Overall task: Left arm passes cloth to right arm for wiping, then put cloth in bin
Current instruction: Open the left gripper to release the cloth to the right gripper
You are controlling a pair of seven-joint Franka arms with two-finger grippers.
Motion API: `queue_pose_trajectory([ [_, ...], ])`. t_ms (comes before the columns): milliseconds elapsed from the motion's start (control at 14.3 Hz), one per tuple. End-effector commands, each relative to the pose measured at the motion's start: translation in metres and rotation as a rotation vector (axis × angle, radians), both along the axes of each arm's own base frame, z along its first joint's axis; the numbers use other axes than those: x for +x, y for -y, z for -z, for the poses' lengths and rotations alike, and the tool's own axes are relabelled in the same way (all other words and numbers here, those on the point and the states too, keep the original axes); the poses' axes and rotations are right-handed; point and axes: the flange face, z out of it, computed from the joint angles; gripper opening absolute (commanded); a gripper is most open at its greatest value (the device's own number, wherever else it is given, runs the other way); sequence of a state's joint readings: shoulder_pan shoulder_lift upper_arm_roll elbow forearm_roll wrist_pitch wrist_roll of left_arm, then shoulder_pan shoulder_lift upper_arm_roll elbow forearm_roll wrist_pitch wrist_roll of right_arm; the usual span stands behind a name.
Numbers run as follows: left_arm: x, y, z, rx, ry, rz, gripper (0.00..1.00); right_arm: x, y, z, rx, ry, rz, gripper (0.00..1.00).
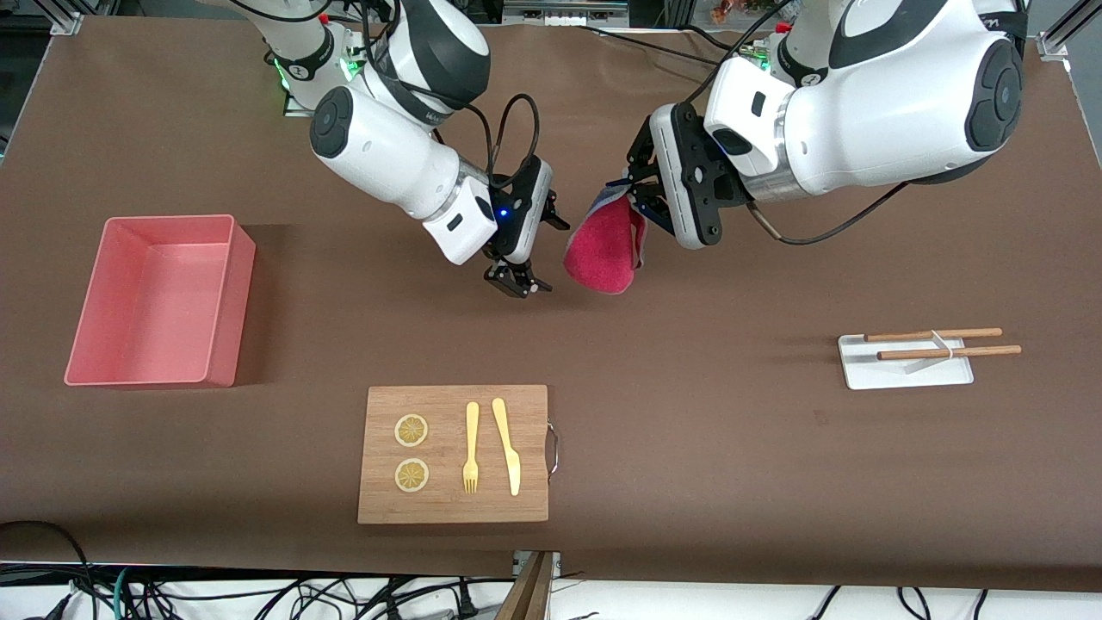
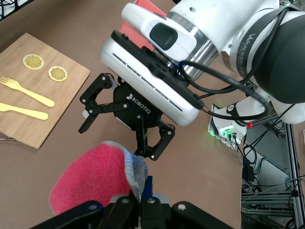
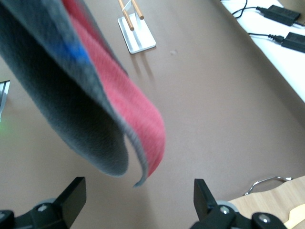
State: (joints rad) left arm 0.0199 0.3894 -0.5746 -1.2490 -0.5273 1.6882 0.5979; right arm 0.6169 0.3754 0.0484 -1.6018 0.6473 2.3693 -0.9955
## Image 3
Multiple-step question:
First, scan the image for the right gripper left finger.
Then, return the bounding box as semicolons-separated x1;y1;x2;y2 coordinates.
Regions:
14;177;87;229

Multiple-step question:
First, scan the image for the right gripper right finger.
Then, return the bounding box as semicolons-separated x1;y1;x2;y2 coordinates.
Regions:
190;178;239;229

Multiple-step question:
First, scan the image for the grey and pink cloth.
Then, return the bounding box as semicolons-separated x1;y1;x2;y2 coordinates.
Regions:
0;0;165;188

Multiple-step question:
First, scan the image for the yellow plastic knife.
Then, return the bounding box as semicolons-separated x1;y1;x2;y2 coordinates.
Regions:
285;204;305;227

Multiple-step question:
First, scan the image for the white rack with wooden rods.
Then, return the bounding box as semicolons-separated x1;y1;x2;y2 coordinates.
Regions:
117;0;157;54

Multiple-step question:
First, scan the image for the black power adapter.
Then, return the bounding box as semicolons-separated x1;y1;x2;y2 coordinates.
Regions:
263;4;301;27
281;31;305;53

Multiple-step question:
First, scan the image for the wooden cutting board, metal handle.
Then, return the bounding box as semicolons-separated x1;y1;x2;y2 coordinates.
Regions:
227;176;305;229

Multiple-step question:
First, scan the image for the black adapter cable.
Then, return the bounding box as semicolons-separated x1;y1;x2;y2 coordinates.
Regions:
247;32;285;44
220;0;265;19

